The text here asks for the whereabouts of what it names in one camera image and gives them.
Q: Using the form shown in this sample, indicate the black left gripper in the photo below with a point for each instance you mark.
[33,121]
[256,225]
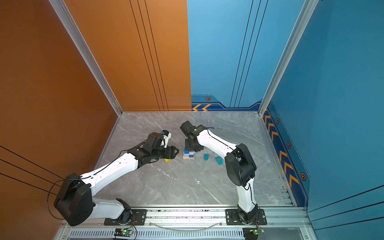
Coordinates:
[171,152]

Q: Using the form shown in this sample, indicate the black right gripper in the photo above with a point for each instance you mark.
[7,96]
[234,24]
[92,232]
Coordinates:
[186,145]

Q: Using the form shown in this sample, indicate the natural wood block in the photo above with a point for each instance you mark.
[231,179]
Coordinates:
[188,158]

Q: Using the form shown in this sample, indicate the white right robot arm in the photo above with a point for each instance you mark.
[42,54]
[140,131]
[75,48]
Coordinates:
[239,162]

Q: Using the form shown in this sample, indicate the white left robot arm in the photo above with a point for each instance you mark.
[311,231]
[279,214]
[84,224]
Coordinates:
[76,200]

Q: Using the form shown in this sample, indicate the teal wood block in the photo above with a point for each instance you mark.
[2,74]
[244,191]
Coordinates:
[219,160]

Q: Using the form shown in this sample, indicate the left circuit board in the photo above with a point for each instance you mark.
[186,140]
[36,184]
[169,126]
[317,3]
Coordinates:
[123,233]

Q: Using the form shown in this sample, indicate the circuit board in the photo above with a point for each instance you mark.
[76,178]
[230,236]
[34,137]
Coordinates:
[123,233]
[257,231]

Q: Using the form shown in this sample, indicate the right circuit board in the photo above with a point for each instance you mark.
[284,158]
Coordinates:
[257,231]

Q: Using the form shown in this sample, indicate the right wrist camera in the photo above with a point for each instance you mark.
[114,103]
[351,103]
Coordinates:
[188,129]

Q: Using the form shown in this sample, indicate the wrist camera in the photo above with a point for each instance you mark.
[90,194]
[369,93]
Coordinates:
[166,137]
[188,129]

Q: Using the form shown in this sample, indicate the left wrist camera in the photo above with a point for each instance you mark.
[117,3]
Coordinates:
[166,137]

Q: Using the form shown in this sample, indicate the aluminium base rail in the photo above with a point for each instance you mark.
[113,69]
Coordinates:
[198,223]

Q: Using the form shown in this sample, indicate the aluminium corner post right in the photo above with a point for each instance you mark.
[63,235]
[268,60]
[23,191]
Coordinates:
[295,37]

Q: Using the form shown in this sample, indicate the aluminium corner post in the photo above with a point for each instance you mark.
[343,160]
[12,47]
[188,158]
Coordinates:
[76,36]
[295,37]

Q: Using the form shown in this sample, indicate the aluminium corner post left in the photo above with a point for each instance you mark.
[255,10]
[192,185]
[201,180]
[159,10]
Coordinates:
[76,36]

